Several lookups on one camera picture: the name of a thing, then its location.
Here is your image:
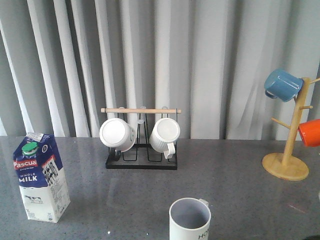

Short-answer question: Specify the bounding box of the white HOME mug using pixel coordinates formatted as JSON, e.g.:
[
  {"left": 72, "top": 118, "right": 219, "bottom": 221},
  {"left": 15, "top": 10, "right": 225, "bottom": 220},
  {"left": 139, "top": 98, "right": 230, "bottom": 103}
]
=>
[{"left": 168, "top": 197, "right": 212, "bottom": 240}]

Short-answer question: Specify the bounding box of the orange enamel mug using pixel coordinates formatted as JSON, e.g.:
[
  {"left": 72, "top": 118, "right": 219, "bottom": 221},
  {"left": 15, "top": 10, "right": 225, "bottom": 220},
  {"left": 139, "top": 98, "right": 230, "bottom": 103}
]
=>
[{"left": 298, "top": 119, "right": 320, "bottom": 147}]

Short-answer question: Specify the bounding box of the white smooth hanging mug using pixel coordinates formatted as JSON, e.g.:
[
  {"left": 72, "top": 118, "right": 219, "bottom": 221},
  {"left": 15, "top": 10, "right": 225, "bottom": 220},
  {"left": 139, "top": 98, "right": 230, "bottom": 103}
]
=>
[{"left": 99, "top": 118, "right": 136, "bottom": 161}]

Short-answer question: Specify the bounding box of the white ribbed hanging mug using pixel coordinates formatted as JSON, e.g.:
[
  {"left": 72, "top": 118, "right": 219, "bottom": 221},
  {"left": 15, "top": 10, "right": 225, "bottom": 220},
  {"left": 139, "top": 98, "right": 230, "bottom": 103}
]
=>
[{"left": 149, "top": 117, "right": 181, "bottom": 159}]

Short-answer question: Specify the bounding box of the blue enamel mug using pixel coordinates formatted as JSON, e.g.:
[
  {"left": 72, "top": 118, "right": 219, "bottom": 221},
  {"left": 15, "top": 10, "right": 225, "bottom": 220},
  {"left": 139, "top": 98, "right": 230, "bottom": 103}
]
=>
[{"left": 264, "top": 68, "right": 304, "bottom": 103}]

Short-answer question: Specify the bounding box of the grey curtain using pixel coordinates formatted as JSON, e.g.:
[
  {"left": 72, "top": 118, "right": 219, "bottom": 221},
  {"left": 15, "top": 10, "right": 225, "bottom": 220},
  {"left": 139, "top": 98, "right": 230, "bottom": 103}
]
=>
[{"left": 0, "top": 0, "right": 320, "bottom": 140}]

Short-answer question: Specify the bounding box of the Pascual whole milk carton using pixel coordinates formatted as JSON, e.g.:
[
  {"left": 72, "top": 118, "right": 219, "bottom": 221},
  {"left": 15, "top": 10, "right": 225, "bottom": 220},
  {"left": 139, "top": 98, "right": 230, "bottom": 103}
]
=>
[{"left": 13, "top": 133, "right": 71, "bottom": 223}]

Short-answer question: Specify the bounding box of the black wire mug rack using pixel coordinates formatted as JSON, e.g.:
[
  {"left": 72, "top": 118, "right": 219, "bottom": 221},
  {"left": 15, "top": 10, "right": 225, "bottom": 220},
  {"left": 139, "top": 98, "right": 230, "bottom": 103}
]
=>
[{"left": 101, "top": 107, "right": 182, "bottom": 170}]

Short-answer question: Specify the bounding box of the wooden mug tree stand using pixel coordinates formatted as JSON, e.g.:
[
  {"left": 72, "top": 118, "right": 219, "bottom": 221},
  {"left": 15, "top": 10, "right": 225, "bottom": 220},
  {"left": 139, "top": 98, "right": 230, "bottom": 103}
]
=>
[{"left": 262, "top": 77, "right": 320, "bottom": 181}]

